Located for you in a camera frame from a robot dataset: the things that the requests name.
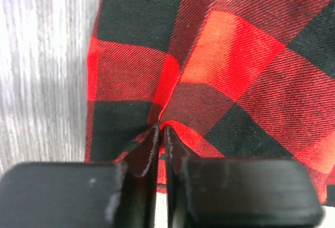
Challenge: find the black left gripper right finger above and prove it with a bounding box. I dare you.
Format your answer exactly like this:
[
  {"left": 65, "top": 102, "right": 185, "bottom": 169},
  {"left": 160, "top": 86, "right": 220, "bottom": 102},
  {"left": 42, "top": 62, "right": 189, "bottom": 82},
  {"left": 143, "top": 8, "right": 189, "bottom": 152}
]
[{"left": 164, "top": 126, "right": 324, "bottom": 227}]

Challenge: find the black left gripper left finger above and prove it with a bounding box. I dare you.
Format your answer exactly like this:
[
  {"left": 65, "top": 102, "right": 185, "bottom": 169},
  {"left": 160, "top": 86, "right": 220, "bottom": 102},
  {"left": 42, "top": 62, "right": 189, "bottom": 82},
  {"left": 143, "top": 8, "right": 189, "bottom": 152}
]
[{"left": 1, "top": 125, "right": 160, "bottom": 227}]

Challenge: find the red black plaid shirt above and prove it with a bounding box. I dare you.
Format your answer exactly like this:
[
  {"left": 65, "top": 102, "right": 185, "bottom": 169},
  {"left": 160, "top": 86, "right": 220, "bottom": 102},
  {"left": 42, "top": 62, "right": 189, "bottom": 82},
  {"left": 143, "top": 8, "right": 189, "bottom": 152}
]
[{"left": 85, "top": 0, "right": 334, "bottom": 206}]

